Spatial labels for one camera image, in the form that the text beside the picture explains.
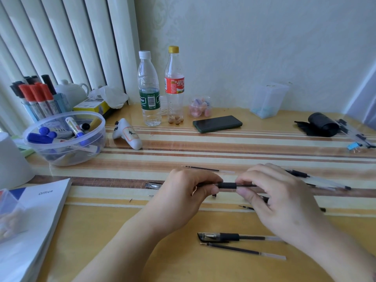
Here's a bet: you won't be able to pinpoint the blue cap grey marker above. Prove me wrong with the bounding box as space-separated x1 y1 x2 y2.
39 126 74 139

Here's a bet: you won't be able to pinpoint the blue marker holder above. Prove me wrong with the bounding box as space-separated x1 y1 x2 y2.
22 93 72 122

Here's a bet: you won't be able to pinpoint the red cap marker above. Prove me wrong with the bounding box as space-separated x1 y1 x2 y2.
18 84 45 121
29 84 53 117
35 82 61 114

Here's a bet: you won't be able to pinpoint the black rolled cloth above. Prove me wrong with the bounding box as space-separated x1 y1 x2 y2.
294 112 340 137

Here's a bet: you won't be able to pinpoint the small clear tub of erasers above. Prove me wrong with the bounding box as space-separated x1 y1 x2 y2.
189 96 213 118

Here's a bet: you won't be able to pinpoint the green label water bottle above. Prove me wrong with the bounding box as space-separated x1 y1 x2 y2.
138 51 162 127

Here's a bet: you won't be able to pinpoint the yellow box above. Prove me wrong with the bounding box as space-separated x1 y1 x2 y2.
72 98 111 115

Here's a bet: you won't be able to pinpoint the clear square plastic container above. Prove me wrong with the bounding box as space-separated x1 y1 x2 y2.
250 82 290 119

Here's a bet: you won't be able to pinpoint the red label yellow cap bottle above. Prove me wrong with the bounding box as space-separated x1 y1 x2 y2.
164 46 185 124

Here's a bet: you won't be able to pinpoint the white vertical blinds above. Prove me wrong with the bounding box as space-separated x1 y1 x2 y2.
0 0 141 135

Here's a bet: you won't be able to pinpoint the clear barrel black gel pen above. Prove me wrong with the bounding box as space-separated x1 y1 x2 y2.
284 169 352 191

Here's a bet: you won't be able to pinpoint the person's right hand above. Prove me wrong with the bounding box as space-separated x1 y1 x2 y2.
235 163 327 248

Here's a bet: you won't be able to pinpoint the white paperback book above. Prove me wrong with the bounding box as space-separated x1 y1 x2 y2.
0 178 73 282

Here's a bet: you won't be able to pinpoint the person's right forearm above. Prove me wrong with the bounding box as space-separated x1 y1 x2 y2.
300 221 376 282

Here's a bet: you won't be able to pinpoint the capped black gel pen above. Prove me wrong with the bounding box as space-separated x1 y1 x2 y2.
197 232 285 243

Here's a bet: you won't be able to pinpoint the clear round plastic bowl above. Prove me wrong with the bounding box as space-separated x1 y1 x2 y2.
23 110 106 167

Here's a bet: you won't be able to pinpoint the pale curtain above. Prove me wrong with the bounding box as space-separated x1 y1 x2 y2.
343 57 376 131

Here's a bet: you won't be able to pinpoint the white paper cup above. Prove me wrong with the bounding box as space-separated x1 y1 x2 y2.
0 132 36 190

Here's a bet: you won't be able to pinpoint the white teapot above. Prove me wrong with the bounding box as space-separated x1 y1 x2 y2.
55 79 90 109

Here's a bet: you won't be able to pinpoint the crumpled clear plastic bag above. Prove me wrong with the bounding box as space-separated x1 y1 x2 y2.
88 86 129 109

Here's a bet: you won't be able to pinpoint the person's left forearm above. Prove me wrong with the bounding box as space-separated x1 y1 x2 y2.
73 208 177 282

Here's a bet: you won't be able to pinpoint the white marker blue cap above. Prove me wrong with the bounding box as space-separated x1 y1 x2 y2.
65 116 89 146

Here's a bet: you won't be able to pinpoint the black grip gel pen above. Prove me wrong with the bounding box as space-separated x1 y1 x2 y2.
145 181 259 191

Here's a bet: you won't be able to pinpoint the white gun-shaped toy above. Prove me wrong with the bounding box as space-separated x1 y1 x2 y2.
112 118 143 150

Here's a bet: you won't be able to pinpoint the person's left hand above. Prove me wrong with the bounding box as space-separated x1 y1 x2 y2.
143 168 224 233

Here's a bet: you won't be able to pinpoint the black smartphone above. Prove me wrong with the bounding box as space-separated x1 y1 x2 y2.
193 115 243 134

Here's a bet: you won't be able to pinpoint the clear plastic box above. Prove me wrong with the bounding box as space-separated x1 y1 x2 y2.
0 189 29 243

